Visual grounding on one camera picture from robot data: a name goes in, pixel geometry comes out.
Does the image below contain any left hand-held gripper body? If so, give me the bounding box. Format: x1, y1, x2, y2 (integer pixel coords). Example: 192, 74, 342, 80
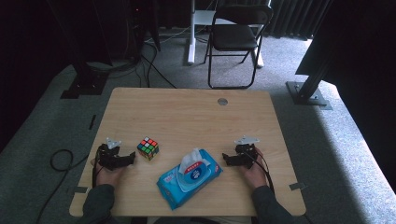
94, 136, 126, 171

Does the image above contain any white wet wipe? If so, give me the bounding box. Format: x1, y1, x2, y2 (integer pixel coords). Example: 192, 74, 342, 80
178, 147, 210, 175

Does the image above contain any black looped floor cable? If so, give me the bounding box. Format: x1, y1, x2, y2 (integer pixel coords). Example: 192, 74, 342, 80
35, 148, 92, 224

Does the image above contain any dark curtain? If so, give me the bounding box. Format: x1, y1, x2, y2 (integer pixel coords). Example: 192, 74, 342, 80
266, 0, 332, 41

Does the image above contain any multicoloured puzzle cube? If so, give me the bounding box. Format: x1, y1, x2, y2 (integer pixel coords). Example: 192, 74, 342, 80
136, 135, 161, 161

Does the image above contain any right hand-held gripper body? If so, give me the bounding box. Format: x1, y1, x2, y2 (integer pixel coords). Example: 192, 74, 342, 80
233, 134, 262, 170

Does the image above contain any person's left hand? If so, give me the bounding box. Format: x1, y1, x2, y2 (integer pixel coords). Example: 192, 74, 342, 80
90, 158, 126, 189

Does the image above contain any person's right hand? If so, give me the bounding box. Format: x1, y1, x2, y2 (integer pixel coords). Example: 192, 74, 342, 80
242, 147, 269, 190

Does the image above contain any black folding chair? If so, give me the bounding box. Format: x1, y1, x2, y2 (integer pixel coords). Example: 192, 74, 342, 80
203, 3, 276, 91

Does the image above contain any right hand-held gripper cable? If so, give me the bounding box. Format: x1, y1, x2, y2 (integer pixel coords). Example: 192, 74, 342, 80
247, 148, 276, 196

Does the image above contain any white floor cable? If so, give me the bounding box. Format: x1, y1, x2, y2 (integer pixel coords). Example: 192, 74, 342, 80
145, 25, 191, 44

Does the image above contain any blue wet wipes pack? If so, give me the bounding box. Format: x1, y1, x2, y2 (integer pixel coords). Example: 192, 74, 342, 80
156, 147, 224, 212

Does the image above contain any metal stand with base plate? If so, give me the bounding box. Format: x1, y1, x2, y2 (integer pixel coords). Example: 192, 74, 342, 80
285, 59, 333, 111

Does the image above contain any black stand with base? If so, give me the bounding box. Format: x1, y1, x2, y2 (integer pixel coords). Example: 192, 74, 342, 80
60, 0, 110, 100

